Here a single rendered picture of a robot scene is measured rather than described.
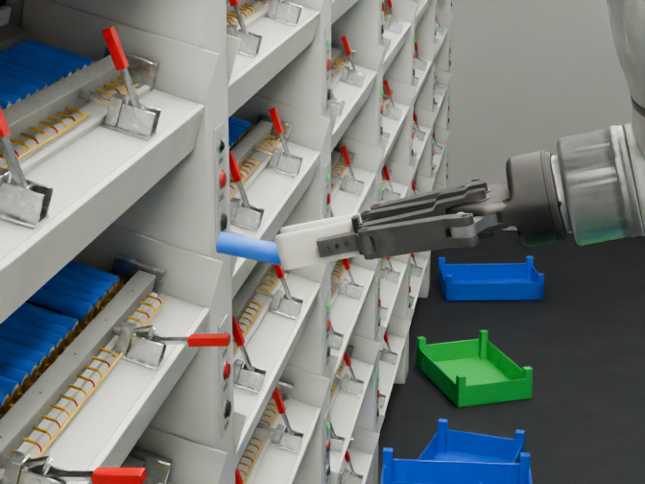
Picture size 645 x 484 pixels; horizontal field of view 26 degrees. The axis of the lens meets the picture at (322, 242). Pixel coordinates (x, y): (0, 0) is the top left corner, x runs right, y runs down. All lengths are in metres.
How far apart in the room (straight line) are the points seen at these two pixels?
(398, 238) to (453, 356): 2.69
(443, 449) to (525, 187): 2.18
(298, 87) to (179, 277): 0.71
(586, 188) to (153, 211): 0.45
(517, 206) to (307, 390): 1.08
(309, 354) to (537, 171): 1.06
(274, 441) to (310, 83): 0.51
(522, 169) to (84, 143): 0.35
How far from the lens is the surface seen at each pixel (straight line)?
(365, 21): 2.70
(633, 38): 1.03
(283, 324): 1.90
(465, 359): 3.81
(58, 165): 1.04
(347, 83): 2.53
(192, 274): 1.36
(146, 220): 1.36
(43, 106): 1.10
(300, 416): 2.11
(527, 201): 1.11
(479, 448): 3.25
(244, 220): 1.62
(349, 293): 2.63
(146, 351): 1.22
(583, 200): 1.10
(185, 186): 1.34
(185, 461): 1.44
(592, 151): 1.11
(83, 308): 1.26
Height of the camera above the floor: 1.38
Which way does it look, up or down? 17 degrees down
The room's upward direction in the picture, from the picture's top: straight up
